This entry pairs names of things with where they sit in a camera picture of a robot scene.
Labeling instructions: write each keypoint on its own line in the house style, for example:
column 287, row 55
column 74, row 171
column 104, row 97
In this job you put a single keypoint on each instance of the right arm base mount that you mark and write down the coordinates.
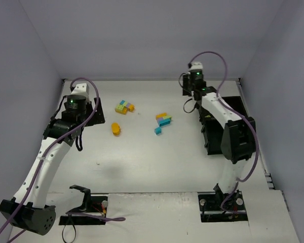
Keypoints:
column 213, row 211

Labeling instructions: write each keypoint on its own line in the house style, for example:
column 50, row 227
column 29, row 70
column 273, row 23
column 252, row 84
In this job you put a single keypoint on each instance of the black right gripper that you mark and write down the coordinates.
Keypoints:
column 186, row 86

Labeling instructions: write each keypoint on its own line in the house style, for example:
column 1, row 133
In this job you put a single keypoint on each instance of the teal purple lego stack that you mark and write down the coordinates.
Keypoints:
column 125, row 104

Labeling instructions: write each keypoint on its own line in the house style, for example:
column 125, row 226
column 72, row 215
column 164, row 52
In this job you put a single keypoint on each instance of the multicolor lego cluster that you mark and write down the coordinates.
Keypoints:
column 163, row 119

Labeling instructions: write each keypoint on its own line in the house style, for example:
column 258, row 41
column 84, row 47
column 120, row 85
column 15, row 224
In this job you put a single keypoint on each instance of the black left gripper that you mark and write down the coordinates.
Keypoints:
column 97, row 114

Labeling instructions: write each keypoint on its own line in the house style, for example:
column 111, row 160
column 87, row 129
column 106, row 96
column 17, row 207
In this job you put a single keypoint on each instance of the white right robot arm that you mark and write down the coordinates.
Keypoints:
column 237, row 133

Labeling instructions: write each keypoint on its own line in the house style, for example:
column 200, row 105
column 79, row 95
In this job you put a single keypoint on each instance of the black four-compartment sorting bin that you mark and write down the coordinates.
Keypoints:
column 211, row 128

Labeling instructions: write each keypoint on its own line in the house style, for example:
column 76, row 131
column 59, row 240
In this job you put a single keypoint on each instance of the yellow rounded lego brick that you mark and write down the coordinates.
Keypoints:
column 116, row 129

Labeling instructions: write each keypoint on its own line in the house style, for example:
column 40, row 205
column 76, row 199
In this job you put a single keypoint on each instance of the lime green rounded lego brick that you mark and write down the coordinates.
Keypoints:
column 121, row 109

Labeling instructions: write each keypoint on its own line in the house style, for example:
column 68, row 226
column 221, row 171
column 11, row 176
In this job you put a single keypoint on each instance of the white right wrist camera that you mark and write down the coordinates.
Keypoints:
column 195, row 66

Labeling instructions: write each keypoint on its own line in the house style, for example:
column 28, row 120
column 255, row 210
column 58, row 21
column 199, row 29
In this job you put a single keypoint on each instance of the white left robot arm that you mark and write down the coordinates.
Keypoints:
column 27, row 209

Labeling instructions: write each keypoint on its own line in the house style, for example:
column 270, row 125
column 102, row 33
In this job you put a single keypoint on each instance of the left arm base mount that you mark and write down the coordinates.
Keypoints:
column 92, row 203

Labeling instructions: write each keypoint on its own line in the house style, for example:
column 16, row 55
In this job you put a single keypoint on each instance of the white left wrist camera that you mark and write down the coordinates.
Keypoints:
column 81, row 89

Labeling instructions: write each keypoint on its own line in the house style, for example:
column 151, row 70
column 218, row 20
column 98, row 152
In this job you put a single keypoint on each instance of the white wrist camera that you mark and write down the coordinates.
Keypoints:
column 195, row 66
column 81, row 89

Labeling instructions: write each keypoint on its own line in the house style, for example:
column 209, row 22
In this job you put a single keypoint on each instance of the teal small lego brick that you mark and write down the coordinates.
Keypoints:
column 158, row 131

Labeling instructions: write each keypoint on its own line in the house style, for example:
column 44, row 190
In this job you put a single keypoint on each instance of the yellow small lego brick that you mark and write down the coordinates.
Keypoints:
column 130, row 107

